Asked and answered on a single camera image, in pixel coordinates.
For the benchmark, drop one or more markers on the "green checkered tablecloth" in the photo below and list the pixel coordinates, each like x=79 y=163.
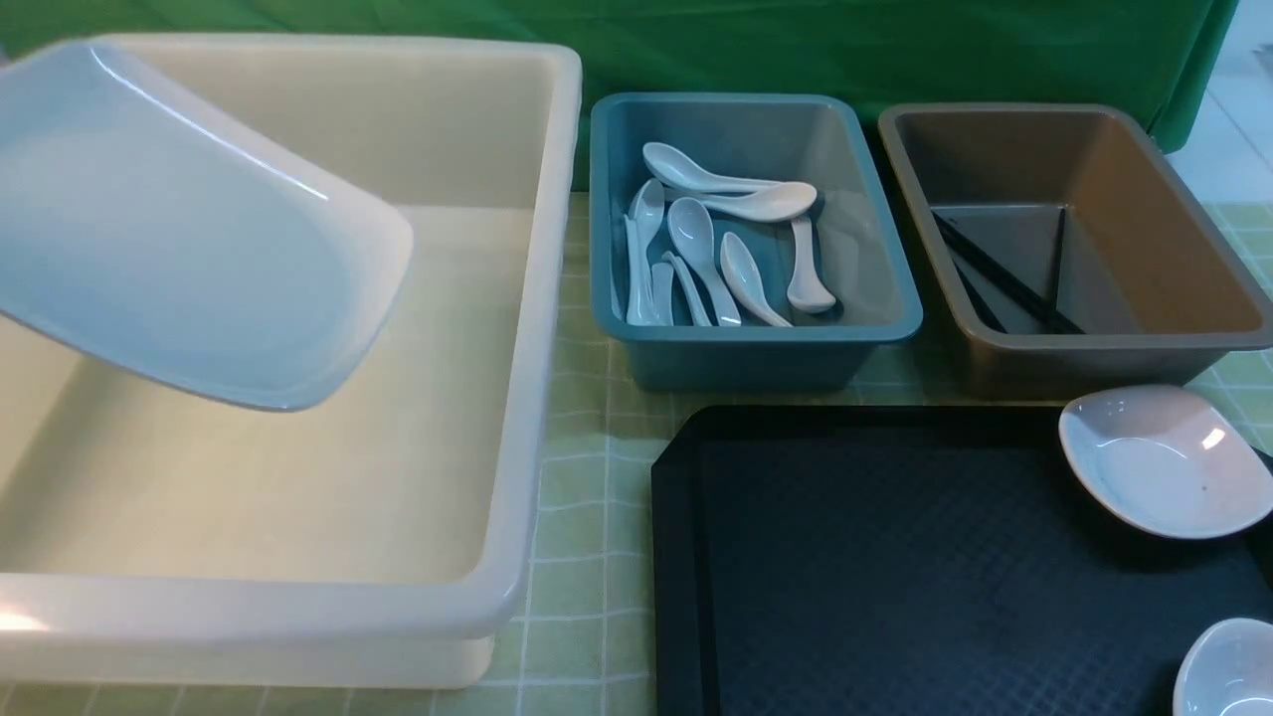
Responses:
x=582 y=643

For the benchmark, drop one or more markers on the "teal plastic bin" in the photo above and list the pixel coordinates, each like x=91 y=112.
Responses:
x=859 y=255

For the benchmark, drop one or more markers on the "black chopstick in bin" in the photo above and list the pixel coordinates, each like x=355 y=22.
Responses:
x=1044 y=312

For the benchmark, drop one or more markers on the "large white square plate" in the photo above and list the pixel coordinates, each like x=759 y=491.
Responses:
x=147 y=228

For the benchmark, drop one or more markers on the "white spoon right upright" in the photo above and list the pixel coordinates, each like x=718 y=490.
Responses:
x=806 y=291

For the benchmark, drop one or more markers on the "large white plastic tub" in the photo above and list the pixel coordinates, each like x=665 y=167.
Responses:
x=381 y=538

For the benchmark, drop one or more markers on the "white spoon middle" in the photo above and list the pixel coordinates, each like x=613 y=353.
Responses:
x=692 y=232

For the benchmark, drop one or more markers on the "black serving tray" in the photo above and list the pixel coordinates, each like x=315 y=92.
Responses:
x=922 y=560

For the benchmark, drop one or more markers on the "white small dish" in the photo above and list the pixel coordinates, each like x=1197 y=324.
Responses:
x=1227 y=671
x=1165 y=460

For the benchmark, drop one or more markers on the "white spoon left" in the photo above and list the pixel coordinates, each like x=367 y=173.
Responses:
x=642 y=222

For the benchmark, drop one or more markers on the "green backdrop cloth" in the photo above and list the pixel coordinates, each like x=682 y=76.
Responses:
x=1151 y=59

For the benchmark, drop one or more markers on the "white spoon top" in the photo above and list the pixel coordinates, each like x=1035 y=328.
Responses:
x=673 y=168

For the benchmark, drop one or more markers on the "white ceramic spoon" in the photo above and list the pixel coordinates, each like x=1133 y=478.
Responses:
x=743 y=278

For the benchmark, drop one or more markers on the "white spoon small handle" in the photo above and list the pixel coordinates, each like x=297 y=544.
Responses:
x=689 y=289

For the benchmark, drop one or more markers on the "brown plastic bin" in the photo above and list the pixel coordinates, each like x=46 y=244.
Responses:
x=1159 y=291

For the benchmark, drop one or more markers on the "black chopstick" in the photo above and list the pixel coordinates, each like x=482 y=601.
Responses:
x=1044 y=312
x=1055 y=267

